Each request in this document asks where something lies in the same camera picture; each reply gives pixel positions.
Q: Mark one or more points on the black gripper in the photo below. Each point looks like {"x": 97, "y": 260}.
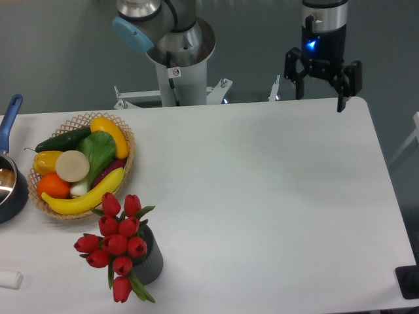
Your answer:
{"x": 322, "y": 57}

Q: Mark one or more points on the red tulip bouquet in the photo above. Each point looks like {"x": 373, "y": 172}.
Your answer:
{"x": 122, "y": 240}

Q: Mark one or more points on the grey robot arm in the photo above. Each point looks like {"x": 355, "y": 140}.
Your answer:
{"x": 179, "y": 44}

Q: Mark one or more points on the dark grey ribbed vase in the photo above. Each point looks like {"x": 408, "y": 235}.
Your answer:
{"x": 149, "y": 268}

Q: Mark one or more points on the white metal robot stand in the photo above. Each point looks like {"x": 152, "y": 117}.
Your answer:
{"x": 178, "y": 86}

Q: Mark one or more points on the black device at edge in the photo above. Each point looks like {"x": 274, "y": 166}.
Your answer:
{"x": 407, "y": 277}

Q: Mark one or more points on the purple eggplant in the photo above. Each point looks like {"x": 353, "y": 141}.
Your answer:
{"x": 112, "y": 166}

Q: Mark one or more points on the green bok choy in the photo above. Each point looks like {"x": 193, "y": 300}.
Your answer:
{"x": 99, "y": 147}

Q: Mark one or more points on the woven wicker basket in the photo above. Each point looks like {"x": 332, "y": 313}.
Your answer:
{"x": 125, "y": 149}

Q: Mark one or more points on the green cucumber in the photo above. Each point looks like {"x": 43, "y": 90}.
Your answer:
{"x": 62, "y": 142}

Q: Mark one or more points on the white round onion slice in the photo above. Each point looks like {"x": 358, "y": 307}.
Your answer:
{"x": 72, "y": 166}

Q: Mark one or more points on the yellow banana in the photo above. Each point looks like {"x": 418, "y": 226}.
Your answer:
{"x": 91, "y": 199}

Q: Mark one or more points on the yellow bell pepper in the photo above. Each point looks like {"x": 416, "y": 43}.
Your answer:
{"x": 45, "y": 162}

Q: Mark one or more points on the orange fruit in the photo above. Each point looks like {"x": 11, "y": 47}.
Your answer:
{"x": 54, "y": 186}

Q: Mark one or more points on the blue saucepan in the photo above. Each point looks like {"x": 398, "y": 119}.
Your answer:
{"x": 14, "y": 190}

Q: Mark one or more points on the white cylinder object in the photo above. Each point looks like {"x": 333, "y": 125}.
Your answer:
{"x": 10, "y": 279}

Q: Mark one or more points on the white frame at right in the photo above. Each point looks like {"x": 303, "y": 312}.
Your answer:
{"x": 406, "y": 148}

